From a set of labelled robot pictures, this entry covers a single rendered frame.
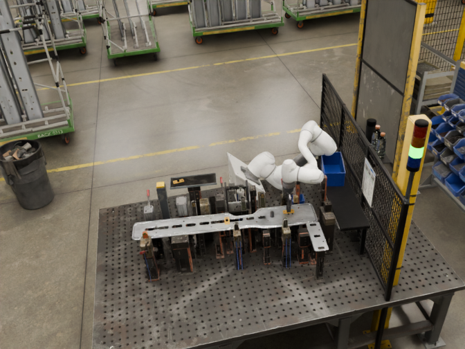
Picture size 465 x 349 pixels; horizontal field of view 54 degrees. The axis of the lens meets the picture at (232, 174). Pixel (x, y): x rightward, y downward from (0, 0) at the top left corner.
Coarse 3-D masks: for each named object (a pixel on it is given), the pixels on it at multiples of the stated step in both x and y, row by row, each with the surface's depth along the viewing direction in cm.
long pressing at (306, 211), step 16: (272, 208) 350; (304, 208) 348; (144, 224) 345; (160, 224) 344; (176, 224) 343; (208, 224) 340; (224, 224) 339; (240, 224) 338; (256, 224) 337; (272, 224) 336; (288, 224) 335
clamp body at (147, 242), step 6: (144, 240) 322; (150, 240) 323; (144, 246) 318; (150, 246) 320; (150, 252) 322; (144, 258) 326; (150, 258) 326; (150, 264) 330; (156, 264) 339; (150, 270) 333; (156, 270) 337; (150, 276) 335; (156, 276) 337; (150, 282) 338
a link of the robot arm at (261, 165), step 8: (264, 152) 400; (256, 160) 399; (264, 160) 396; (272, 160) 397; (248, 168) 403; (256, 168) 398; (264, 168) 398; (272, 168) 399; (256, 176) 402; (264, 176) 401
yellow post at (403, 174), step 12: (408, 120) 252; (408, 132) 254; (408, 144) 255; (420, 168) 263; (396, 204) 282; (408, 216) 283; (396, 228) 288; (408, 228) 289; (384, 252) 313; (384, 264) 315; (384, 276) 318; (396, 276) 315; (372, 324) 356; (372, 348) 358; (384, 348) 357
